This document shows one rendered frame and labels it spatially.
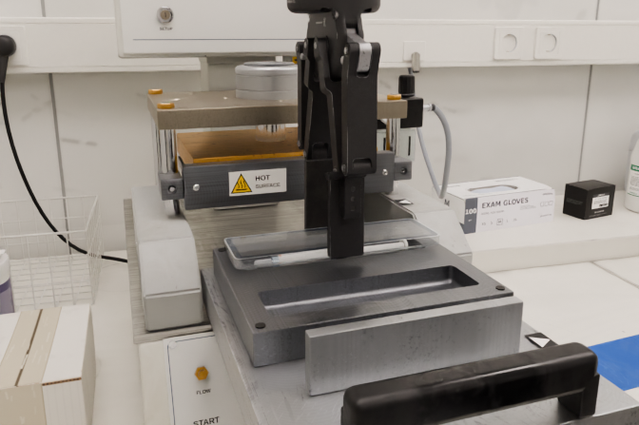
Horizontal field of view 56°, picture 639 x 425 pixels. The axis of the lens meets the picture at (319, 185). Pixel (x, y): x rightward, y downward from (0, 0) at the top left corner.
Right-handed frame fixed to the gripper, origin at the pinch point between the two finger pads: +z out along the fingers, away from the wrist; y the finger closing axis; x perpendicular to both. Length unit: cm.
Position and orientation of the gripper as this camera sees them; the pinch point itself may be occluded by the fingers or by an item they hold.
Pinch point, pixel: (332, 209)
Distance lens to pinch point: 51.8
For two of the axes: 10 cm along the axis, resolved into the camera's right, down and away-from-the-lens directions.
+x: 9.5, -0.8, 3.1
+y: 3.2, 2.3, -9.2
